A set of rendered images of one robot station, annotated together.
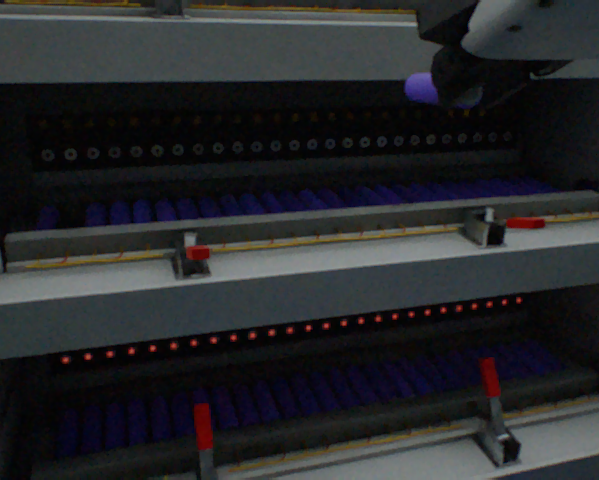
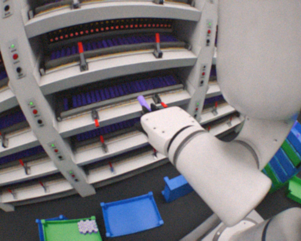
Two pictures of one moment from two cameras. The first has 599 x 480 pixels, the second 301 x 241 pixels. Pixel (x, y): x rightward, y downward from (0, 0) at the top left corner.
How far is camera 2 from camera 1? 0.30 m
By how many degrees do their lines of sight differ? 38
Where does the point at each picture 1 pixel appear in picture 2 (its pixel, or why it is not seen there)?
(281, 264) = (113, 113)
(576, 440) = not seen: hidden behind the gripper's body
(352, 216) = (128, 98)
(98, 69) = (70, 85)
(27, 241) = (64, 115)
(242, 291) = (105, 121)
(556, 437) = not seen: hidden behind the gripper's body
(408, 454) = (139, 135)
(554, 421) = not seen: hidden behind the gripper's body
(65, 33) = (62, 81)
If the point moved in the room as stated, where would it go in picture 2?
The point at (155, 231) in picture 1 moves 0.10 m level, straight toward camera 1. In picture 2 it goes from (87, 109) to (88, 124)
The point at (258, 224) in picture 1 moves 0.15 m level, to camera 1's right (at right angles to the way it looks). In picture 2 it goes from (107, 103) to (145, 100)
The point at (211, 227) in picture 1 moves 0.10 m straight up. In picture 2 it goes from (98, 105) to (93, 82)
